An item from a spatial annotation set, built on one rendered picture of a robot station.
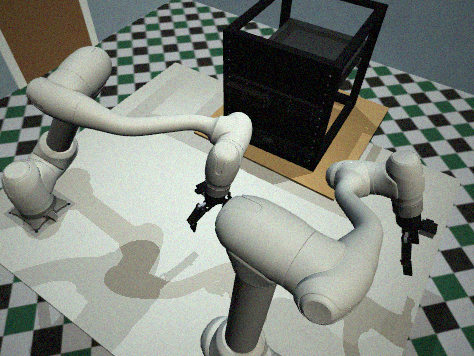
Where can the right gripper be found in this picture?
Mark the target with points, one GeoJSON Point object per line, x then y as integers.
{"type": "Point", "coordinates": [408, 226]}

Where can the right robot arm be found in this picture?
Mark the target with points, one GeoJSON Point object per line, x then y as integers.
{"type": "Point", "coordinates": [269, 245]}

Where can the tan wooden board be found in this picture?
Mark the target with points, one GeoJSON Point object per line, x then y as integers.
{"type": "Point", "coordinates": [348, 144]}

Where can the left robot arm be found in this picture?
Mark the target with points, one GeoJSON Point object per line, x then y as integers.
{"type": "Point", "coordinates": [68, 96]}

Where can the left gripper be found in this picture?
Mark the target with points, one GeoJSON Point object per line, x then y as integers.
{"type": "Point", "coordinates": [201, 209]}

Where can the black metal rack frame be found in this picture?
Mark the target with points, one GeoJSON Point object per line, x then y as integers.
{"type": "Point", "coordinates": [304, 61]}

